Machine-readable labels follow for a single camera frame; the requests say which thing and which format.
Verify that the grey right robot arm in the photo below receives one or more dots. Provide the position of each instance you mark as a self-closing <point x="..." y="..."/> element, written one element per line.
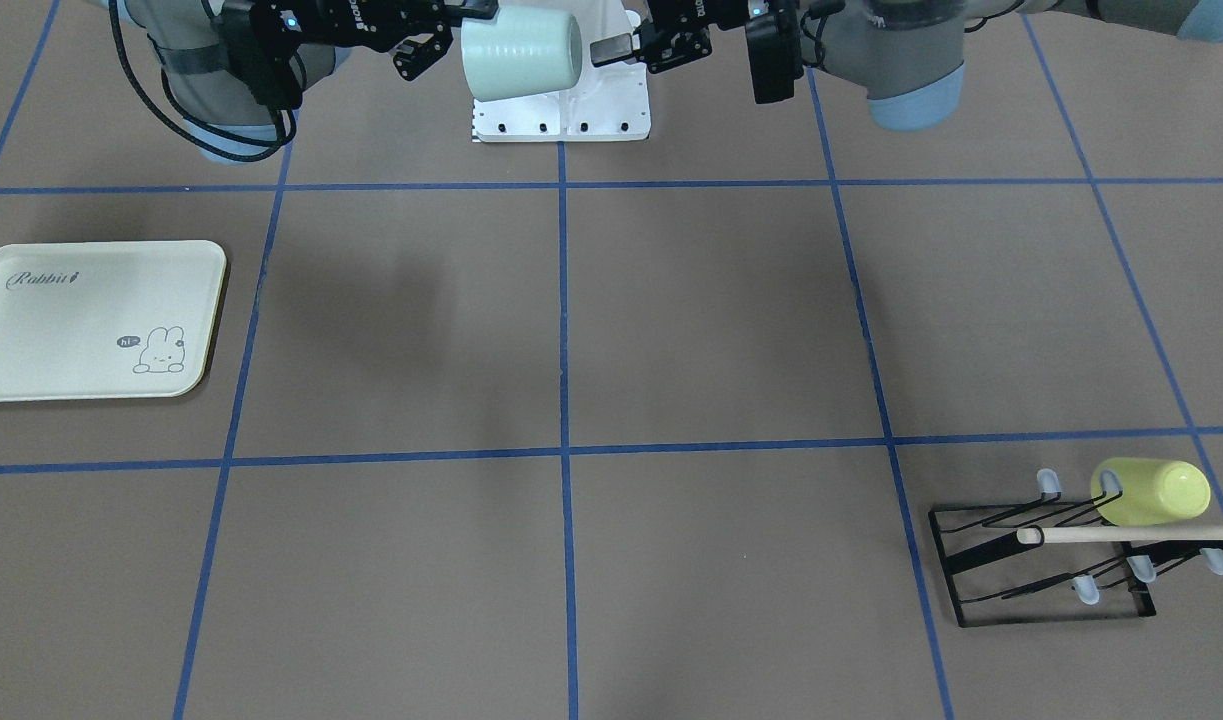
<point x="229" y="76"/>

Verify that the wooden rack handle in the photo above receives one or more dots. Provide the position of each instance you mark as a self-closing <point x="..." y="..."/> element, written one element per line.
<point x="1202" y="536"/>

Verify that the yellow cup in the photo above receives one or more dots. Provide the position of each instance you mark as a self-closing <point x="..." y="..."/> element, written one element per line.
<point x="1144" y="491"/>

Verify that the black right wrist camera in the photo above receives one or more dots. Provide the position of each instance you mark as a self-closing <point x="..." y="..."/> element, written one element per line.
<point x="262" y="60"/>

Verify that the black wire cup rack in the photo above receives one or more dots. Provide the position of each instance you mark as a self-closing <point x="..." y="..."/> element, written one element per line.
<point x="993" y="580"/>

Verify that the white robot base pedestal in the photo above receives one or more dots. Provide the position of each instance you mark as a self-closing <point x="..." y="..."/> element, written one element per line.
<point x="609" y="104"/>

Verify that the light green cup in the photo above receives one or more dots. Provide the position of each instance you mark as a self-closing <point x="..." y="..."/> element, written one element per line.
<point x="522" y="51"/>

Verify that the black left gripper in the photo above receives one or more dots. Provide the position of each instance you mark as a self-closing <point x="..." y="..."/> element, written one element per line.
<point x="713" y="22"/>

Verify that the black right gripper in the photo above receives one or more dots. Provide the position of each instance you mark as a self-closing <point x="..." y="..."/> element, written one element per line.
<point x="333" y="22"/>

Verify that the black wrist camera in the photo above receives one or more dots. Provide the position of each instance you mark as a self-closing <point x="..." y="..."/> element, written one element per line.
<point x="262" y="60"/>
<point x="773" y="50"/>

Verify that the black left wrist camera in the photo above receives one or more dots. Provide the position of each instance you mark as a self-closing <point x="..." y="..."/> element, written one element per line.
<point x="773" y="50"/>

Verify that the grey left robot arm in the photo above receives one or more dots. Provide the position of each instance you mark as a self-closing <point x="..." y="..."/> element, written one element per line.
<point x="909" y="57"/>

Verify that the white rabbit tray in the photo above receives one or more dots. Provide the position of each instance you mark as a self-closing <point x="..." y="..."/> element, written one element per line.
<point x="98" y="320"/>

